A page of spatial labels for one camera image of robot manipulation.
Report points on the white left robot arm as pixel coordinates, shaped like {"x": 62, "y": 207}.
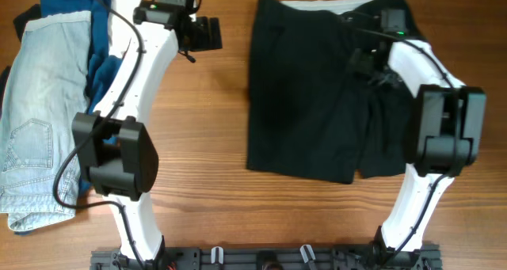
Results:
{"x": 116, "y": 153}

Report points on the black shorts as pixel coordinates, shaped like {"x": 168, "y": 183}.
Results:
{"x": 310, "y": 115}

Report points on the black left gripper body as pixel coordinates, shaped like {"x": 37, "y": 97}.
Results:
{"x": 198, "y": 36}

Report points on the light blue denim shorts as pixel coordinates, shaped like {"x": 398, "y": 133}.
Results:
{"x": 44, "y": 91}

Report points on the blue garment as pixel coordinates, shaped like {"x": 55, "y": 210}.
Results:
{"x": 95, "y": 44}

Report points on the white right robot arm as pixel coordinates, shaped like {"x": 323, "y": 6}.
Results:
{"x": 442, "y": 137}

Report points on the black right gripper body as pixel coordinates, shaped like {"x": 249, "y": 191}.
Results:
{"x": 365, "y": 68}

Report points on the white garment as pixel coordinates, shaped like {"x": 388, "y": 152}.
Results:
{"x": 119, "y": 33}

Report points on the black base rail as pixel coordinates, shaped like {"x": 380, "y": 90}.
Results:
{"x": 339, "y": 257}

